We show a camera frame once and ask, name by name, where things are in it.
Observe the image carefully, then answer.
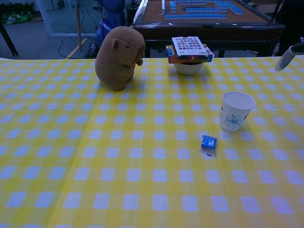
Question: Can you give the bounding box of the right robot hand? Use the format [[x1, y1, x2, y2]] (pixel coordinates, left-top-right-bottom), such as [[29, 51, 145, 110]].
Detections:
[[275, 37, 304, 71]]

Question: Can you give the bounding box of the white paper cup blue flower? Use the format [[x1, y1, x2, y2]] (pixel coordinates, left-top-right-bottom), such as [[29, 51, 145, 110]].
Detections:
[[218, 91, 256, 132]]

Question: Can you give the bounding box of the yellow white checkered tablecloth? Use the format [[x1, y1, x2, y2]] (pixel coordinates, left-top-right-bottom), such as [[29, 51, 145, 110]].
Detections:
[[0, 56, 304, 228]]

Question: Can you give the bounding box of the dark wooden mahjong table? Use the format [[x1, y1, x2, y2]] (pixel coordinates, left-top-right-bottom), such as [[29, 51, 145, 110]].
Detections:
[[132, 0, 285, 59]]

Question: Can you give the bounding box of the white ceramic bowl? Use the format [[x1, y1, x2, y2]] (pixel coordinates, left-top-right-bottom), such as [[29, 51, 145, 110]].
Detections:
[[174, 62, 204, 76]]

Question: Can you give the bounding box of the white box with picture grid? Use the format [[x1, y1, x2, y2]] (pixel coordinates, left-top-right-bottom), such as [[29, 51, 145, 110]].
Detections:
[[171, 36, 215, 61]]

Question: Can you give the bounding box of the blue mahjong tile row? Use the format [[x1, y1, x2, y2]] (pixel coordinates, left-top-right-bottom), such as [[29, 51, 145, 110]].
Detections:
[[164, 14, 228, 20]]

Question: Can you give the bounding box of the small blue packet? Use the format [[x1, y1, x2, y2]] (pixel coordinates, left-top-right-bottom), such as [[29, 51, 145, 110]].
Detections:
[[199, 134, 219, 157]]

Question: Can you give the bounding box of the orange and blue box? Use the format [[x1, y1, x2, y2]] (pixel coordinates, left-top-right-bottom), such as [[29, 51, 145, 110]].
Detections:
[[165, 44, 214, 64]]

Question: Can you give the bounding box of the brown plush capybara toy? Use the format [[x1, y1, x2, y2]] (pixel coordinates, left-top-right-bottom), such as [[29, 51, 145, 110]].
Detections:
[[95, 26, 146, 91]]

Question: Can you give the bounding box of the blue plastic chair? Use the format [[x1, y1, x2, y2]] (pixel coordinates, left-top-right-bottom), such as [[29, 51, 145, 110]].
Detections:
[[96, 0, 126, 45]]

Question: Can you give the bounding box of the wooden stick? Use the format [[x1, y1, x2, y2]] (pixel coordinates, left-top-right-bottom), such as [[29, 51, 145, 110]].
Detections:
[[75, 0, 83, 51]]

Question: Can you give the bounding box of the green bags pile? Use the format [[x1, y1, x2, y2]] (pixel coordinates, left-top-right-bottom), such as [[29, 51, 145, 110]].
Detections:
[[0, 13, 33, 24]]

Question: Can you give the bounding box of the black table leg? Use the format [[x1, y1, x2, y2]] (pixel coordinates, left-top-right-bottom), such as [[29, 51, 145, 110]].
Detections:
[[0, 22, 19, 57]]

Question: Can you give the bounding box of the black floor cable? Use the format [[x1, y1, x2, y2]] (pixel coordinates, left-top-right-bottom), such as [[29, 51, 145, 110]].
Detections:
[[58, 39, 98, 59]]

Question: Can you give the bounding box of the white frame glass partition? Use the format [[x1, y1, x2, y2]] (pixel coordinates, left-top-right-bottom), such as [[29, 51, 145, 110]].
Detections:
[[37, 0, 100, 38]]

